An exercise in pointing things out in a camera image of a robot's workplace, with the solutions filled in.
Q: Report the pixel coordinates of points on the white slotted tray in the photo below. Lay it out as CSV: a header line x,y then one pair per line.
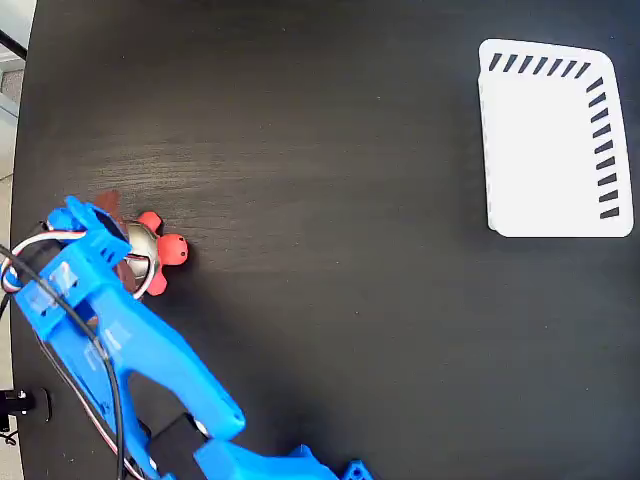
x,y
540,150

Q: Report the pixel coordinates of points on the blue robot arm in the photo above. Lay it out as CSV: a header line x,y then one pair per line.
x,y
150,340

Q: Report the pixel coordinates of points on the black table clamp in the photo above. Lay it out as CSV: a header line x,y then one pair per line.
x,y
20,402

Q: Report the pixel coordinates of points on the black metal bar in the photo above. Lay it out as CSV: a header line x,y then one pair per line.
x,y
12,44

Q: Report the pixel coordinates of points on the red toy turtle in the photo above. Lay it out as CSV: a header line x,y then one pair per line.
x,y
172,250

